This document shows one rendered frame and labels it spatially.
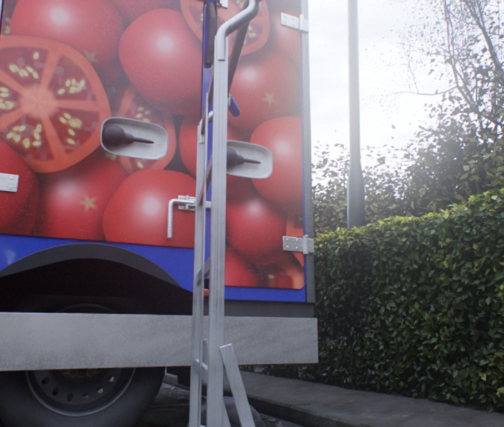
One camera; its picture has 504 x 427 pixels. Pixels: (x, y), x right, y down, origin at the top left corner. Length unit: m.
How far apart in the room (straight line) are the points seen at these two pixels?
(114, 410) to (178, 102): 1.34
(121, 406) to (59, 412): 0.24
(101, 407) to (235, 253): 0.84
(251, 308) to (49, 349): 0.86
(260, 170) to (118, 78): 0.77
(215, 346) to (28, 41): 1.67
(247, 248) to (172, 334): 0.51
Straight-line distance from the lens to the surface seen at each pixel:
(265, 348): 2.41
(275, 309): 2.45
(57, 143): 2.25
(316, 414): 2.69
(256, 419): 1.69
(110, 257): 2.18
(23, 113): 2.27
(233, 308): 2.36
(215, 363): 1.07
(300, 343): 2.50
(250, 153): 2.54
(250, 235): 2.40
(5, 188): 2.17
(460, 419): 2.54
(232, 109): 1.85
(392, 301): 3.10
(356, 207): 4.15
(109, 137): 2.27
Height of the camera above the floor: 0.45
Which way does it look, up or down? 13 degrees up
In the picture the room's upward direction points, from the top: straight up
